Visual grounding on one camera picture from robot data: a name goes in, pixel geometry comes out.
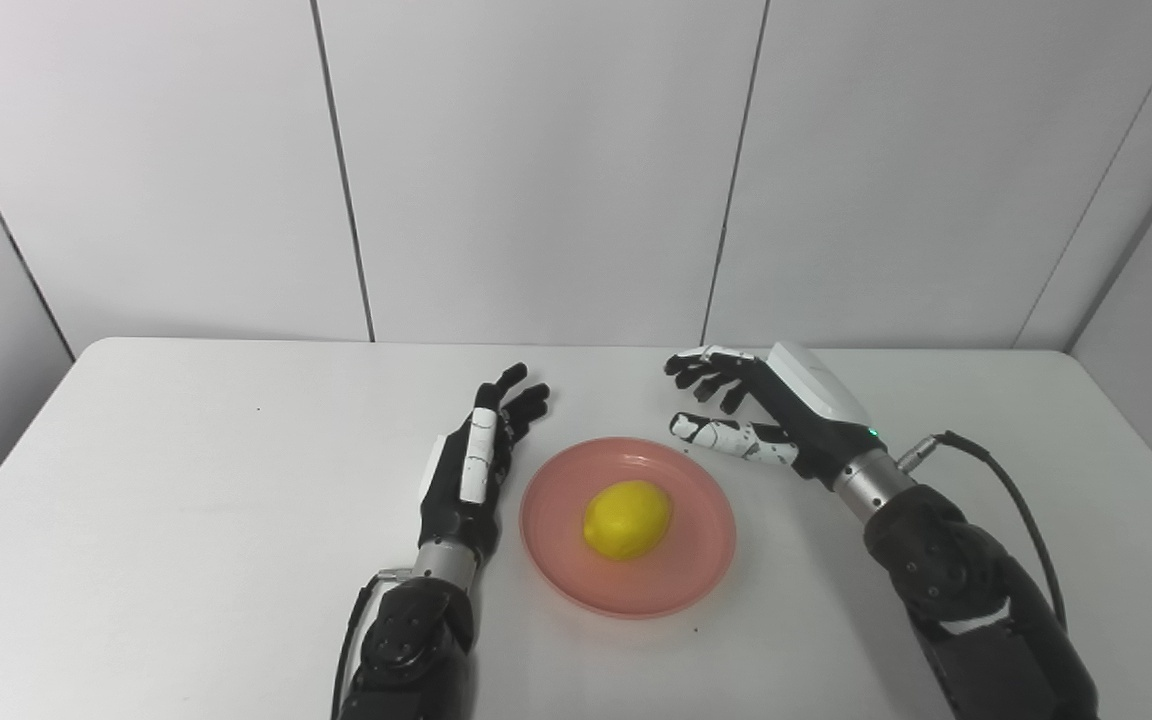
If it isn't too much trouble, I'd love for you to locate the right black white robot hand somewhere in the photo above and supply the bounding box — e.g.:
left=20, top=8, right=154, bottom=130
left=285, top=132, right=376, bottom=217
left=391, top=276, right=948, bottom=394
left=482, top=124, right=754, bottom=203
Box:
left=662, top=340, right=883, bottom=492

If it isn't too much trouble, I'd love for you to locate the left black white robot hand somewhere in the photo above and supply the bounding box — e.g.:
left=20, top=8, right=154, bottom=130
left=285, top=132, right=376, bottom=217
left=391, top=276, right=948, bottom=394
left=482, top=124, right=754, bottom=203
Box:
left=417, top=361, right=552, bottom=558

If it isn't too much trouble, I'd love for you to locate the yellow lemon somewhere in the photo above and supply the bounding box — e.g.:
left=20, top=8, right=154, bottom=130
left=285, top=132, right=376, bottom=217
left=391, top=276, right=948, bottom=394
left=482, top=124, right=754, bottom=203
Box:
left=581, top=479, right=676, bottom=562

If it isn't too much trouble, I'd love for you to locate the pink round plate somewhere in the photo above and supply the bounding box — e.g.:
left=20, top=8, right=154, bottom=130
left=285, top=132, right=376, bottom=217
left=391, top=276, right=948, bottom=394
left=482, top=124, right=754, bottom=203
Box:
left=518, top=436, right=739, bottom=621

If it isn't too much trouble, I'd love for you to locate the thin black left wrist cable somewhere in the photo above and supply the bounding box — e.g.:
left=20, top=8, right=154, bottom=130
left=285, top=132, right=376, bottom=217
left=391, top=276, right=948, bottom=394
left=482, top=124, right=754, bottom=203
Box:
left=330, top=567, right=415, bottom=720

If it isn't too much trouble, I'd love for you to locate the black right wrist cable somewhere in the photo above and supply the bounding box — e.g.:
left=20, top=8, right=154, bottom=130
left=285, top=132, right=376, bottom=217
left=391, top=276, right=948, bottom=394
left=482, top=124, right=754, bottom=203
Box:
left=896, top=429, right=1069, bottom=633

